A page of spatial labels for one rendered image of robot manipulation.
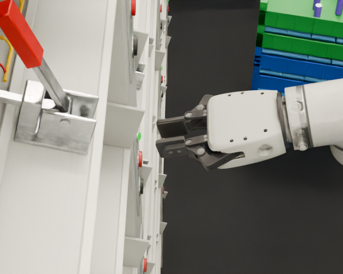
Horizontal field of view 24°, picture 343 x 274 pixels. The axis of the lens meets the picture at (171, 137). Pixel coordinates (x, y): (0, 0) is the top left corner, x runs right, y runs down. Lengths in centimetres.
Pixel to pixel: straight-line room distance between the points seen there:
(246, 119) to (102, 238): 46
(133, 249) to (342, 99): 36
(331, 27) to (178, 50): 71
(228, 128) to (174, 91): 154
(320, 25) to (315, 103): 117
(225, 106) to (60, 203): 68
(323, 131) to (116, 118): 43
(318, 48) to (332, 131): 122
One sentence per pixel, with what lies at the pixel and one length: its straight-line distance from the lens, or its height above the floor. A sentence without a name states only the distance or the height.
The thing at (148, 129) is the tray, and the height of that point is 92.
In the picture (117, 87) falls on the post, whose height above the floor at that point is 137.
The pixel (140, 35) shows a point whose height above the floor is 135.
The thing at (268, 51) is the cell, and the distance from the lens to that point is 228.
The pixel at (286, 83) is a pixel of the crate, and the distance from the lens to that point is 234.
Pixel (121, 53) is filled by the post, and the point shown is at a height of 141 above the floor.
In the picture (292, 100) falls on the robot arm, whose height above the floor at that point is 109.
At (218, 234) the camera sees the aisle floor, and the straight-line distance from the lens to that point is 222.
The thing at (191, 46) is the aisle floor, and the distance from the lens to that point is 273.
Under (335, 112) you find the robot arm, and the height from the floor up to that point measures 109.
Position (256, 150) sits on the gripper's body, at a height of 104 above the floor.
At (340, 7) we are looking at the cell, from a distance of 225.
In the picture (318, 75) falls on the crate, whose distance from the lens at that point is 230.
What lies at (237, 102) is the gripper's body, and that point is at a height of 106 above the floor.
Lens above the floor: 182
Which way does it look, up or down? 48 degrees down
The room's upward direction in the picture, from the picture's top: straight up
